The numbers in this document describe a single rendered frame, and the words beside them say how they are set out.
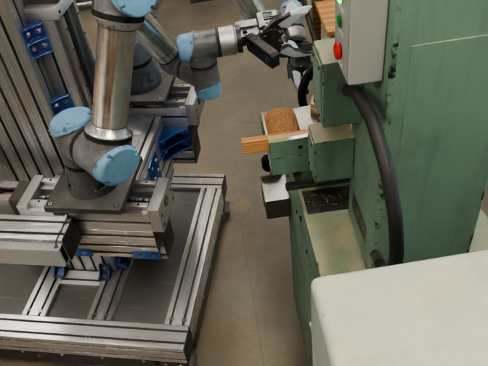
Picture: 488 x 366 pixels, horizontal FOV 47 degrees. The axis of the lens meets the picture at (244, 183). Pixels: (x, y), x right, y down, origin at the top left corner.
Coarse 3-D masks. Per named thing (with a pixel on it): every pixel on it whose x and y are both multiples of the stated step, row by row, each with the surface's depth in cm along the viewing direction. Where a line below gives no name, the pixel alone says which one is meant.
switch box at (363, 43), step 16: (336, 0) 93; (352, 0) 85; (368, 0) 85; (384, 0) 85; (336, 16) 95; (352, 16) 86; (368, 16) 87; (384, 16) 87; (336, 32) 97; (352, 32) 88; (368, 32) 89; (384, 32) 89; (352, 48) 90; (368, 48) 91; (384, 48) 91; (352, 64) 92; (368, 64) 93; (352, 80) 94; (368, 80) 95
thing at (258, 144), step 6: (282, 132) 149; (288, 132) 148; (294, 132) 148; (246, 138) 148; (252, 138) 148; (258, 138) 148; (264, 138) 148; (246, 144) 148; (252, 144) 148; (258, 144) 148; (264, 144) 148; (246, 150) 149; (252, 150) 149; (258, 150) 150; (264, 150) 150
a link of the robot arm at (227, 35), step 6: (222, 30) 145; (228, 30) 145; (234, 30) 146; (222, 36) 145; (228, 36) 145; (234, 36) 145; (222, 42) 145; (228, 42) 145; (234, 42) 145; (222, 48) 145; (228, 48) 146; (234, 48) 146; (222, 54) 147; (228, 54) 148
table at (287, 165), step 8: (264, 112) 163; (296, 112) 161; (304, 112) 161; (304, 120) 158; (312, 120) 158; (264, 128) 157; (304, 128) 155; (272, 160) 148; (280, 160) 148; (288, 160) 148; (296, 160) 149; (304, 160) 149; (272, 168) 150; (280, 168) 150; (288, 168) 150; (296, 168) 151; (304, 168) 151
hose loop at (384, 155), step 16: (352, 96) 99; (368, 112) 93; (368, 128) 92; (384, 144) 90; (384, 160) 89; (384, 176) 89; (384, 192) 90; (400, 208) 90; (400, 224) 90; (400, 240) 92; (400, 256) 94
